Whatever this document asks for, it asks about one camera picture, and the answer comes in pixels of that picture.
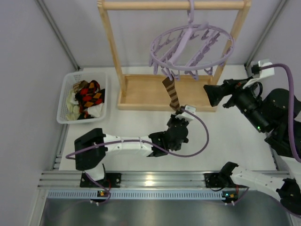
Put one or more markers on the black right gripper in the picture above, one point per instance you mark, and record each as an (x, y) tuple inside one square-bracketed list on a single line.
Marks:
[(228, 93)]

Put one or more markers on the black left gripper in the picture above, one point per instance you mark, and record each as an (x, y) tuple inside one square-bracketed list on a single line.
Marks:
[(177, 121)]

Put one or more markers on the purple round clip hanger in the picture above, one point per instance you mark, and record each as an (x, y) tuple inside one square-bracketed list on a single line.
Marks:
[(184, 49)]

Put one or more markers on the red black argyle sock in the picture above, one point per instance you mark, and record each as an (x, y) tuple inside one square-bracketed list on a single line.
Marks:
[(88, 92)]

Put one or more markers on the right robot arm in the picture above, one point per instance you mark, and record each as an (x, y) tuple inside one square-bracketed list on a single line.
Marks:
[(275, 114)]

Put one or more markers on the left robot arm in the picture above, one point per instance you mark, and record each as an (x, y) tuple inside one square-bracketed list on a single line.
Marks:
[(153, 145)]

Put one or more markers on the wooden hanger rack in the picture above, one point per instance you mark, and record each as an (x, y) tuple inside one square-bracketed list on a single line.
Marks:
[(146, 92)]

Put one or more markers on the white plastic basket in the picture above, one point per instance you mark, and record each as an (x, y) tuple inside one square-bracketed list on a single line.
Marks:
[(68, 82)]

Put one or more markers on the pale green sock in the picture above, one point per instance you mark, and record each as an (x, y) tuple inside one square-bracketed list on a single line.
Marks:
[(73, 112)]

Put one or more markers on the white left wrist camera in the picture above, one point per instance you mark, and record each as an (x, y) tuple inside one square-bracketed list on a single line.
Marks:
[(186, 113)]

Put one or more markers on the aluminium mounting rail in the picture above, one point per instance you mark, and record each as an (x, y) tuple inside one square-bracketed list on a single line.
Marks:
[(128, 179)]

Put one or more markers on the white slotted cable duct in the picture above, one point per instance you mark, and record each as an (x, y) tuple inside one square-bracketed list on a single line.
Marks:
[(140, 195)]

